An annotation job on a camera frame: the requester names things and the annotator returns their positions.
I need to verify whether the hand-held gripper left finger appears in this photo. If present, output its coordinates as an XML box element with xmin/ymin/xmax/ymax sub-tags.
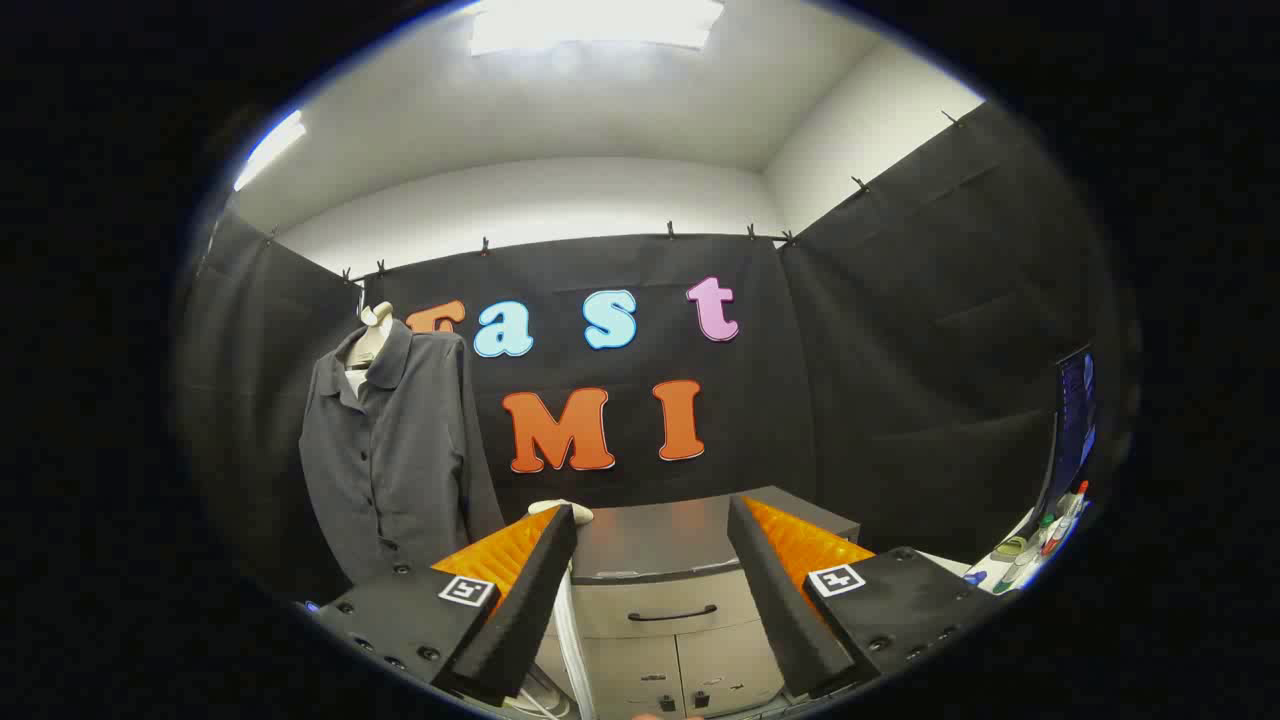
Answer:
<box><xmin>310</xmin><ymin>503</ymin><xmax>579</xmax><ymax>706</ymax></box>

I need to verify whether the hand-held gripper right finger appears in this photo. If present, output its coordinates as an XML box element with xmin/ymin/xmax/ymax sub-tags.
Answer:
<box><xmin>727</xmin><ymin>493</ymin><xmax>986</xmax><ymax>701</ymax></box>

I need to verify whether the white garment steamer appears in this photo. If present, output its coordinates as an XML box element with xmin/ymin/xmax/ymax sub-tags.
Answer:
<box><xmin>500</xmin><ymin>498</ymin><xmax>601</xmax><ymax>720</ymax></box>

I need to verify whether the grey button-up shirt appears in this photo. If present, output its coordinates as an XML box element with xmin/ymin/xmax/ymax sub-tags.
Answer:
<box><xmin>298</xmin><ymin>320</ymin><xmax>506</xmax><ymax>586</ymax></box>

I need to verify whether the cream clothes hanger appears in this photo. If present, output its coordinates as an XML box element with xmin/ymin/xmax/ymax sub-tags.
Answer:
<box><xmin>345</xmin><ymin>302</ymin><xmax>396</xmax><ymax>399</ymax></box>

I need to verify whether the grey cabinet with drawers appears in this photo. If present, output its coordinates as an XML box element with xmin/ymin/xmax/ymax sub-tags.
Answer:
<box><xmin>535</xmin><ymin>486</ymin><xmax>863</xmax><ymax>717</ymax></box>

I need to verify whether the cluttered white side table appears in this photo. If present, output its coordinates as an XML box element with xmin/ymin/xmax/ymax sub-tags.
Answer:
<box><xmin>965</xmin><ymin>480</ymin><xmax>1091</xmax><ymax>597</ymax></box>

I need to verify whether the computer monitor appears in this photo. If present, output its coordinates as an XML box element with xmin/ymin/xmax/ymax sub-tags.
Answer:
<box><xmin>1035</xmin><ymin>345</ymin><xmax>1098</xmax><ymax>521</ymax></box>

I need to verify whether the small ceiling light panel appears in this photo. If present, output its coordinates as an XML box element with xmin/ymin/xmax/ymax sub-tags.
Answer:
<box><xmin>233</xmin><ymin>110</ymin><xmax>308</xmax><ymax>191</ymax></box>

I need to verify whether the large ceiling light panel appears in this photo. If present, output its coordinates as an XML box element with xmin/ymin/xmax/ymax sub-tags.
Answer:
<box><xmin>470</xmin><ymin>0</ymin><xmax>726</xmax><ymax>56</ymax></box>

